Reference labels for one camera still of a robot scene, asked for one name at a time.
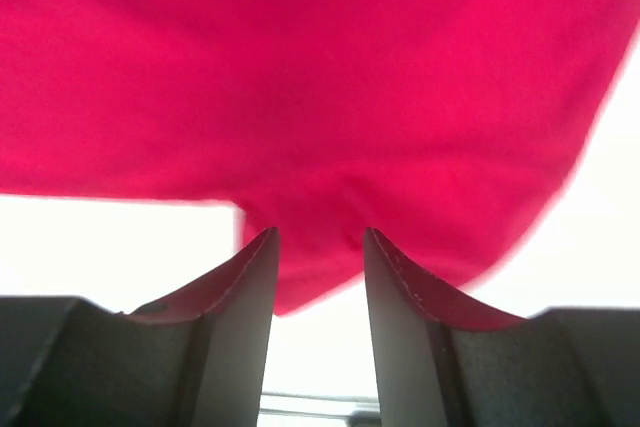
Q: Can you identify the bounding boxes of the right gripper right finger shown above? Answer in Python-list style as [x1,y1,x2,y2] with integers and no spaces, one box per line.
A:
[364,229,639,426]

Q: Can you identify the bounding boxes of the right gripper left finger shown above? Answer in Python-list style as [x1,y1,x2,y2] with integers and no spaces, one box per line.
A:
[1,228,280,426]

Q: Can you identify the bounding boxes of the magenta t shirt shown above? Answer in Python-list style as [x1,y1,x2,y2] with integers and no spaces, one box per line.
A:
[1,0,639,315]

